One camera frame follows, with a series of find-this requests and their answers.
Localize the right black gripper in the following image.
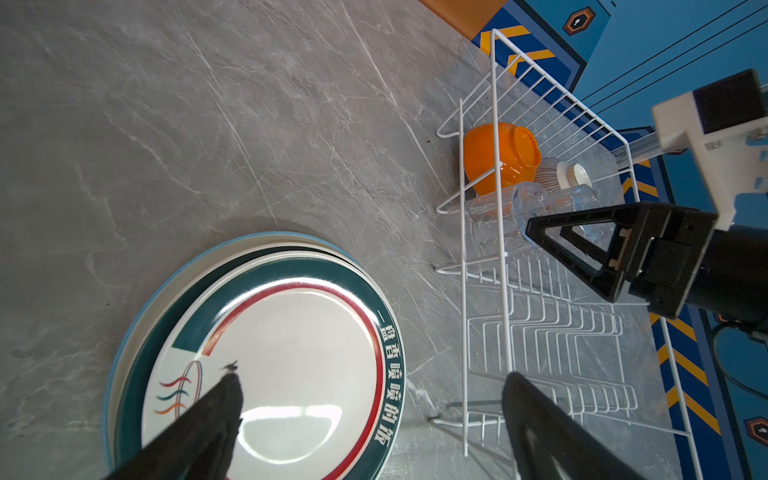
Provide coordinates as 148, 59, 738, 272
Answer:
525, 202, 718, 318

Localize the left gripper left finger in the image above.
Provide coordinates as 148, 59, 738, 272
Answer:
109, 372, 243, 479

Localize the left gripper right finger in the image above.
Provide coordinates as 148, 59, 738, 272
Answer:
502, 372, 641, 479

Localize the blue rimmed white plate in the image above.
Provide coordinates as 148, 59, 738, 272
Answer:
102, 231, 359, 471

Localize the clear plastic cup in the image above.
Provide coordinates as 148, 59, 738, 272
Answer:
466, 182, 552, 253

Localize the orange bowl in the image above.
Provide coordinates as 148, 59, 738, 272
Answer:
464, 122, 542, 188

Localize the green red rimmed plate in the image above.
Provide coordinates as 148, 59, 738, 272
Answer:
141, 250, 406, 479

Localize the clear faceted glass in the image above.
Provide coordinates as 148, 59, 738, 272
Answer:
518, 182, 600, 236

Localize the dark green rimmed plate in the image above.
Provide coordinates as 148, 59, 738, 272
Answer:
115, 242, 341, 469

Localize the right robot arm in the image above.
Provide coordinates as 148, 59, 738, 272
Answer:
525, 202, 767, 333

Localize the striped bowl white base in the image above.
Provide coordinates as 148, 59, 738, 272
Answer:
533, 158, 592, 193

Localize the white wire dish rack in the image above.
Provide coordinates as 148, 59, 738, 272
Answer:
434, 25, 720, 479

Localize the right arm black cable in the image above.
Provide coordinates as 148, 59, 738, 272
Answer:
710, 320, 768, 403

